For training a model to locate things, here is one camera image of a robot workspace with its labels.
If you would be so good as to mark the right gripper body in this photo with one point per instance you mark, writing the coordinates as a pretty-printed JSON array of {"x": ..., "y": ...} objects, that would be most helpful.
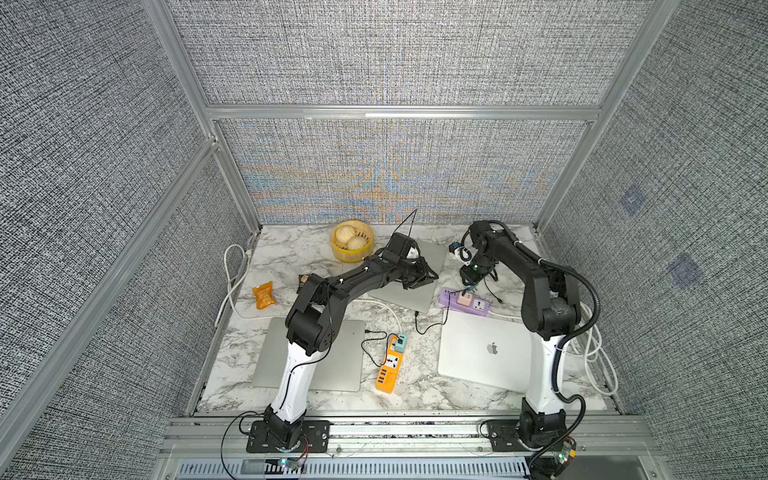
[{"x": 475, "y": 269}]

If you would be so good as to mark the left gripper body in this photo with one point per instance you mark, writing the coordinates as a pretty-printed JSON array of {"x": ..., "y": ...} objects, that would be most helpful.
[{"x": 412, "y": 275}]

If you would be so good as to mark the pink charger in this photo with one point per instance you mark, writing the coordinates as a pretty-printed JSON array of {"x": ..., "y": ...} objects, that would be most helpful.
[{"x": 465, "y": 299}]

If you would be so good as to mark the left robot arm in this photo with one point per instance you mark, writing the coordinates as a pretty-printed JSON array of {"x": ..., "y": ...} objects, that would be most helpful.
[{"x": 314, "y": 321}]

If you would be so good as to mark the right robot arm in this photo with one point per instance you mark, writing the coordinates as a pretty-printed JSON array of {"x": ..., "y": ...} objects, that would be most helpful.
[{"x": 558, "y": 305}]

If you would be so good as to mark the grey laptop at back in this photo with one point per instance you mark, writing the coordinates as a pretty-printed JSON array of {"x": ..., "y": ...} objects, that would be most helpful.
[{"x": 420, "y": 292}]

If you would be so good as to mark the grey laptop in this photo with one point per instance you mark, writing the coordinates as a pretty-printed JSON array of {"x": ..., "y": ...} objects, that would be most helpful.
[
  {"x": 340, "y": 372},
  {"x": 420, "y": 292}
]

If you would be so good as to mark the silver Apple laptop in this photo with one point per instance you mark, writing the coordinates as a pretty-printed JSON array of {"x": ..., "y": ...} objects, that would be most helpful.
[{"x": 488, "y": 351}]

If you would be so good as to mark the grey laptop front left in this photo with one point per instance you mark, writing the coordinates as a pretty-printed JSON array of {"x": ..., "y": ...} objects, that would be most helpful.
[{"x": 340, "y": 372}]

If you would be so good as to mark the purple power strip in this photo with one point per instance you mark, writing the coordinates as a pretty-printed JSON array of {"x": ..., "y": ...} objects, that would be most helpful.
[{"x": 479, "y": 307}]

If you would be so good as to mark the steamed bun right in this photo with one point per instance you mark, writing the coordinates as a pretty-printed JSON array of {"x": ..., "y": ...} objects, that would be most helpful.
[{"x": 357, "y": 243}]

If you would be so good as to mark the steamed bun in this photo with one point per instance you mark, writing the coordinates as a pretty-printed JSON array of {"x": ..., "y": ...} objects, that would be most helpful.
[
  {"x": 357, "y": 243},
  {"x": 343, "y": 234}
]

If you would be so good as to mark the bamboo steamer with yellow bands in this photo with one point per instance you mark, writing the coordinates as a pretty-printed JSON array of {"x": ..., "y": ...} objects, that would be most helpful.
[{"x": 345, "y": 256}]

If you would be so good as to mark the steamed bun left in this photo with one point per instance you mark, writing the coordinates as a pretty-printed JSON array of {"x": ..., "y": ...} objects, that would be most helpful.
[{"x": 343, "y": 234}]

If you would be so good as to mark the orange power strip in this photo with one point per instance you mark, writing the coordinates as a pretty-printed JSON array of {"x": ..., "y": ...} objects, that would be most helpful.
[{"x": 388, "y": 372}]

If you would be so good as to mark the black snack packet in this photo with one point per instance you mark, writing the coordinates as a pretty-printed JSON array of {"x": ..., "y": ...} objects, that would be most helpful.
[{"x": 302, "y": 282}]

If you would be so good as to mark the orange snack packet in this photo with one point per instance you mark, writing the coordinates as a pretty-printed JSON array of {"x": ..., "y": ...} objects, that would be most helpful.
[{"x": 263, "y": 295}]

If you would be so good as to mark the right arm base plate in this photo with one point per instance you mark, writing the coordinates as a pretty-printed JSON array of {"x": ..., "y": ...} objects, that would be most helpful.
[{"x": 505, "y": 437}]

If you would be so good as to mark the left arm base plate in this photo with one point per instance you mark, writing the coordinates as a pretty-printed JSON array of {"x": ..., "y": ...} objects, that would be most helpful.
[{"x": 309, "y": 436}]

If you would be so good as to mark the aluminium front rail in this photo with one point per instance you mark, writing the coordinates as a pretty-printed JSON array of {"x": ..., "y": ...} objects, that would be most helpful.
[{"x": 406, "y": 445}]

